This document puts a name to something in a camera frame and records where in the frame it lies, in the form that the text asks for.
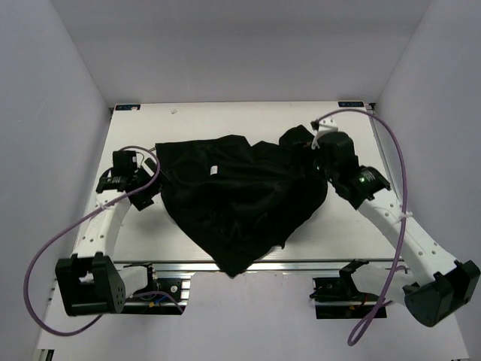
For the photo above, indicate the aluminium table frame rail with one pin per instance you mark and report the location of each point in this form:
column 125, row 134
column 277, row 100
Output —
column 311, row 267

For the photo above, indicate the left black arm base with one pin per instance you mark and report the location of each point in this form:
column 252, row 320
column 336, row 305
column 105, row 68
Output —
column 152, row 291

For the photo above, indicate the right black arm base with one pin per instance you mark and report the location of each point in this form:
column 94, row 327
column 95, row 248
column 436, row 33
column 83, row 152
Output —
column 335, row 300

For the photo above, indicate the right blue table sticker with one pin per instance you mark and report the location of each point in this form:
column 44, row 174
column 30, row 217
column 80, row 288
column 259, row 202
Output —
column 351, row 104

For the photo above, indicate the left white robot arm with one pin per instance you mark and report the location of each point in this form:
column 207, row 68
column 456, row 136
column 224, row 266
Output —
column 89, row 282

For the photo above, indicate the left blue table sticker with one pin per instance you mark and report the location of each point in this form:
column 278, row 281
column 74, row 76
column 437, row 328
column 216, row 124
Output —
column 128, row 107

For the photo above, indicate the blue table sticker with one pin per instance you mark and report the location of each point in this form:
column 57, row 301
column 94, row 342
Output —
column 351, row 104
column 128, row 107

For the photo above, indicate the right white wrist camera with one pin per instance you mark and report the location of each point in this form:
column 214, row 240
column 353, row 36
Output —
column 322, row 126

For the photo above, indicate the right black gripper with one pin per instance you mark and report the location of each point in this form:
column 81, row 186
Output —
column 319, row 150

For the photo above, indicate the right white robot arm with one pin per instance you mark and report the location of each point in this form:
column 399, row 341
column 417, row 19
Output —
column 438, row 284

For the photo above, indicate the black jacket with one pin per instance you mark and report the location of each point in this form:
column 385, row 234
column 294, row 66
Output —
column 238, row 200

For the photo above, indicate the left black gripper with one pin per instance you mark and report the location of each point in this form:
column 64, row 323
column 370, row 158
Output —
column 144, row 200

